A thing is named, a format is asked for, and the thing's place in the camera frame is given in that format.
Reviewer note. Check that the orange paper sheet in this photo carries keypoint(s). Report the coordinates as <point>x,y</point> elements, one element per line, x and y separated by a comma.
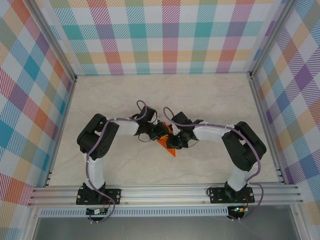
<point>172,151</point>

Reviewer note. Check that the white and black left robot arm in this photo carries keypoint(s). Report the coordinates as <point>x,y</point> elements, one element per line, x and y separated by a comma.
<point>96,172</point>

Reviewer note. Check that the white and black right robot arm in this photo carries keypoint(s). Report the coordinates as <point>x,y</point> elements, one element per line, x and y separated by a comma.
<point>237,177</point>

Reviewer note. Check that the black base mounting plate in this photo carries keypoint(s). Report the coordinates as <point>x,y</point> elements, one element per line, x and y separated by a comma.
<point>216,196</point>
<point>115,195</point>

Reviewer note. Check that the grey metal panel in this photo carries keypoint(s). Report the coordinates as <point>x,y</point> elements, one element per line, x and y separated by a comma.
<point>162,230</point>

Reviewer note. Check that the circuit board with green light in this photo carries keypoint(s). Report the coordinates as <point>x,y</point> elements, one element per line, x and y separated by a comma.
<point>237,209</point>

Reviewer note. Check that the small black circuit board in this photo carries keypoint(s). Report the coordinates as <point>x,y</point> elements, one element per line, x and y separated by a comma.
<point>96,212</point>

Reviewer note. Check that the wide aluminium base rail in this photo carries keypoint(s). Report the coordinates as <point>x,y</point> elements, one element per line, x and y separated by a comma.
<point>162,195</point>

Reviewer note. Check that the aluminium table edge rail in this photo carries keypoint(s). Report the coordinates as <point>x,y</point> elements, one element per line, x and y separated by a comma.
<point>262,112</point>
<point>66,112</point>

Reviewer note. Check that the aluminium frame post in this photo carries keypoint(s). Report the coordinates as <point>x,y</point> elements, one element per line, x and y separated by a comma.
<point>271,37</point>
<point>55,41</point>

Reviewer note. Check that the aluminium frame leg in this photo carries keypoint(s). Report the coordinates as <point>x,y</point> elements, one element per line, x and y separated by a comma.
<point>298,222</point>
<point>31,225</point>

